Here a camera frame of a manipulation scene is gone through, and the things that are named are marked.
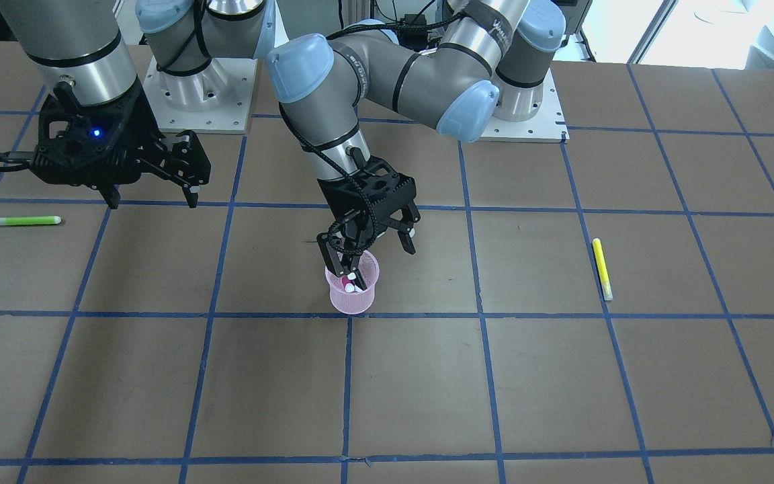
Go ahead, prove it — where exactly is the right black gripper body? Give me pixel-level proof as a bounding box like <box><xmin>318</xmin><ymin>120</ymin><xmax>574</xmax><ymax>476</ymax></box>
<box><xmin>28</xmin><ymin>81</ymin><xmax>168</xmax><ymax>189</ymax></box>

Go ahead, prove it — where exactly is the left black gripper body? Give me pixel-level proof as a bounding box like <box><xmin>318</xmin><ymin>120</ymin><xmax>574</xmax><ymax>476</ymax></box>
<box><xmin>318</xmin><ymin>157</ymin><xmax>420</xmax><ymax>252</ymax></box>

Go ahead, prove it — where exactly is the pink marker pen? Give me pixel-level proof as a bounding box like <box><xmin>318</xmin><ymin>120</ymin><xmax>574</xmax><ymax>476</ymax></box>
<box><xmin>340</xmin><ymin>276</ymin><xmax>357</xmax><ymax>293</ymax></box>

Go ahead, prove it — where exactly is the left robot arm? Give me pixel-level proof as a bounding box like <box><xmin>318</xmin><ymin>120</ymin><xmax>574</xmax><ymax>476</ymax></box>
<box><xmin>265</xmin><ymin>1</ymin><xmax>567</xmax><ymax>292</ymax></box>

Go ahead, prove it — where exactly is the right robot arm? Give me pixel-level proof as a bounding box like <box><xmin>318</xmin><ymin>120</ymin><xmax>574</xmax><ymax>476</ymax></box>
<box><xmin>0</xmin><ymin>1</ymin><xmax>282</xmax><ymax>209</ymax></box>

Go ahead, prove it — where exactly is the pink mesh cup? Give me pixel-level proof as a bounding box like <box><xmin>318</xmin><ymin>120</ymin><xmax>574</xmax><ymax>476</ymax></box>
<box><xmin>325</xmin><ymin>251</ymin><xmax>379</xmax><ymax>315</ymax></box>

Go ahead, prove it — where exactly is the green marker pen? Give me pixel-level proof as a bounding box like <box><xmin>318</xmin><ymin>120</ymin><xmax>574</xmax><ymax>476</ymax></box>
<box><xmin>0</xmin><ymin>216</ymin><xmax>62</xmax><ymax>227</ymax></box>

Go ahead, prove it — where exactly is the yellow marker pen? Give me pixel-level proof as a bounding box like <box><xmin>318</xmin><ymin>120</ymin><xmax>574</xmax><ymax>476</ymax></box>
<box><xmin>591</xmin><ymin>238</ymin><xmax>614</xmax><ymax>301</ymax></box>

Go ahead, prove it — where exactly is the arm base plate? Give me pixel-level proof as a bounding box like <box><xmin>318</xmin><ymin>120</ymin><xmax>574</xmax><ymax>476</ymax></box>
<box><xmin>478</xmin><ymin>70</ymin><xmax>570</xmax><ymax>143</ymax></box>
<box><xmin>142</xmin><ymin>58</ymin><xmax>257</xmax><ymax>135</ymax></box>

